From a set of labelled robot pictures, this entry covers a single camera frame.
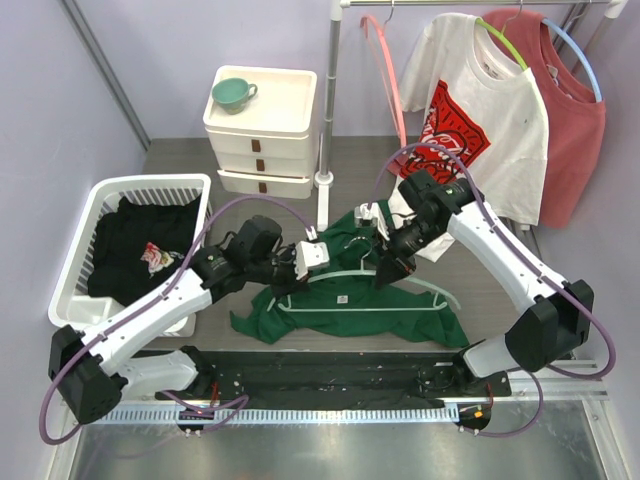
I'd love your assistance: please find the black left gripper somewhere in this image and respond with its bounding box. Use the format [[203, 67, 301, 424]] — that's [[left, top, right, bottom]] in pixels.
[[247, 243, 313, 301]]

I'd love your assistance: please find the teal cup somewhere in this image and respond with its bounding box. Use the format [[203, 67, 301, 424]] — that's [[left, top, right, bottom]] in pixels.
[[211, 77, 258, 114]]

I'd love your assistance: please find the lime green hanger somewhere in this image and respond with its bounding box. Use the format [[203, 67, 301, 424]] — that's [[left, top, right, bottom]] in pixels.
[[475, 17, 529, 71]]

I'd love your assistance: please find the perforated white cable duct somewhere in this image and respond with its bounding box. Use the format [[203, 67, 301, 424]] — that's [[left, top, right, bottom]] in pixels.
[[95, 404, 459, 427]]

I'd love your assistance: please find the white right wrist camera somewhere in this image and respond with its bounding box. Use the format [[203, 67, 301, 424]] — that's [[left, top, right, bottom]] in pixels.
[[354, 202, 390, 240]]

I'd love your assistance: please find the blue hanger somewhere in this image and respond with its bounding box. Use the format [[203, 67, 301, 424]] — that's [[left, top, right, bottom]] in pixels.
[[542, 17, 603, 103]]

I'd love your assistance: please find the pink hanger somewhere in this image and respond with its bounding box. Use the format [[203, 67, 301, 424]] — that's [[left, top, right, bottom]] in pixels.
[[360, 15, 407, 147]]

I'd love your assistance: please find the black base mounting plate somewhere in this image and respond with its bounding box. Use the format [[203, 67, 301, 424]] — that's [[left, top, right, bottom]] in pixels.
[[176, 351, 512, 411]]

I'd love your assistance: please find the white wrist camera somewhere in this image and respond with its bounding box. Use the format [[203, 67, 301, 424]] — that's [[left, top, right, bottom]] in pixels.
[[354, 202, 390, 240], [294, 226, 330, 281]]

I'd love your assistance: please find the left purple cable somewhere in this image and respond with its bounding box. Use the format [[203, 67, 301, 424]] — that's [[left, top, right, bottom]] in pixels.
[[38, 194, 321, 446]]

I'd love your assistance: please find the white laundry basket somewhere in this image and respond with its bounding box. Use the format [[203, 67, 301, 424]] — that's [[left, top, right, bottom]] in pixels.
[[48, 173, 211, 330]]

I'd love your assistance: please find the black t-shirt in basket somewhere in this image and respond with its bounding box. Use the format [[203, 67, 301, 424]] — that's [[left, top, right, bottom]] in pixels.
[[87, 197, 201, 306]]

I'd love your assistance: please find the purple cable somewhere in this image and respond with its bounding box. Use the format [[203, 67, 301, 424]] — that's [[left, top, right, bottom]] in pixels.
[[38, 194, 321, 446], [364, 142, 617, 439]]

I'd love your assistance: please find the white drawer unit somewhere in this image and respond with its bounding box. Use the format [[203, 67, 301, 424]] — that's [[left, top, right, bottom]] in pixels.
[[203, 65, 319, 199]]

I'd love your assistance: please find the white graphic t-shirt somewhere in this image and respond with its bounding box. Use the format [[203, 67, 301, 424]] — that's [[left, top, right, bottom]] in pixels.
[[384, 12, 551, 262]]

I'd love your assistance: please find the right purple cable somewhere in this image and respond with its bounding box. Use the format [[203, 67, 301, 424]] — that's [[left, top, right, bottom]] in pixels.
[[364, 142, 617, 439]]

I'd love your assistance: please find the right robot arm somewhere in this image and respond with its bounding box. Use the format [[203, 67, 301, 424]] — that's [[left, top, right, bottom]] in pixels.
[[375, 171, 595, 395]]

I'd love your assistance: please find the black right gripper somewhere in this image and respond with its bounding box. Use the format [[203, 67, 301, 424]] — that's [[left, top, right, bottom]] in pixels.
[[371, 215, 442, 289]]

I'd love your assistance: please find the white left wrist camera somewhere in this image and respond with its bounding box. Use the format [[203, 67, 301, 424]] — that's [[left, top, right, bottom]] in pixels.
[[294, 226, 330, 281]]

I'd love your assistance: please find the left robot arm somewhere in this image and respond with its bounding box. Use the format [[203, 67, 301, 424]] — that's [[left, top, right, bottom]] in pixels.
[[49, 215, 329, 425]]

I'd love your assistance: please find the mint green hanger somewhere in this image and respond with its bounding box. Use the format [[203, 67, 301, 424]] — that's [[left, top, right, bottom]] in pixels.
[[269, 236, 462, 314]]

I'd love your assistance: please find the red t-shirt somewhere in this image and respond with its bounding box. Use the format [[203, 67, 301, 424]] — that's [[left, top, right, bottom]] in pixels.
[[483, 8, 606, 229]]

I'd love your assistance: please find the metal clothes rack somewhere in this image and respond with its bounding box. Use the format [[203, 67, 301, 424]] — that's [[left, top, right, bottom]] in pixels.
[[314, 1, 627, 231]]

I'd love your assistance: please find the green t-shirt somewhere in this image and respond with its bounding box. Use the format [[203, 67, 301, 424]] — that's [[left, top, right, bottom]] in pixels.
[[230, 212, 469, 348]]

